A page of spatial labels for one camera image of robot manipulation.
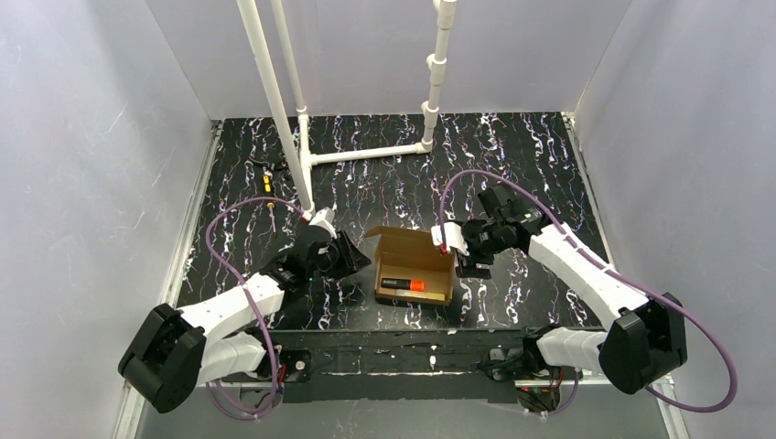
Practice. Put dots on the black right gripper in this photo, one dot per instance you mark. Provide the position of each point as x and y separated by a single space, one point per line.
471 260

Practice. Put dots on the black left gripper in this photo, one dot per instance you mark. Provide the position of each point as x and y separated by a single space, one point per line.
346 255

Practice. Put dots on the white yellow marker pen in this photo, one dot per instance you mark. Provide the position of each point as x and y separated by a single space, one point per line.
428 296

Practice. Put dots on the orange black highlighter pen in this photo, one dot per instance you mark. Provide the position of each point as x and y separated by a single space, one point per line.
403 284

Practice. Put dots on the brown cardboard box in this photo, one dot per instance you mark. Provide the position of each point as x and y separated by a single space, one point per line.
410 254

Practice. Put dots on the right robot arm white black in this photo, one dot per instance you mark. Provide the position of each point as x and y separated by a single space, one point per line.
641 339

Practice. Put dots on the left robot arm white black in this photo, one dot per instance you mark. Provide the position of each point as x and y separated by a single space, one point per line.
176 350

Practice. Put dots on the yellow black screwdriver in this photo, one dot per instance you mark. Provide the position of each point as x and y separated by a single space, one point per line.
268 190

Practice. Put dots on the black small tool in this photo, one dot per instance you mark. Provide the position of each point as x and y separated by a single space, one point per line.
280 166

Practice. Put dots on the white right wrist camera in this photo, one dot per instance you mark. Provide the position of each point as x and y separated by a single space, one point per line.
449 238

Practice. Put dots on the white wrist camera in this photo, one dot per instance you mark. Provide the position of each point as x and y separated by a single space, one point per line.
449 238
323 219

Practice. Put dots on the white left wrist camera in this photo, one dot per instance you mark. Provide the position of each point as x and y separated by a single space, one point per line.
323 219

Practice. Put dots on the white PVC pipe frame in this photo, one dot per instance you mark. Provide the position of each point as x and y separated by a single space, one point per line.
348 57

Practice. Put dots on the aluminium front rail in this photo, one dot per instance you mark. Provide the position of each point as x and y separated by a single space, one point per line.
422 391

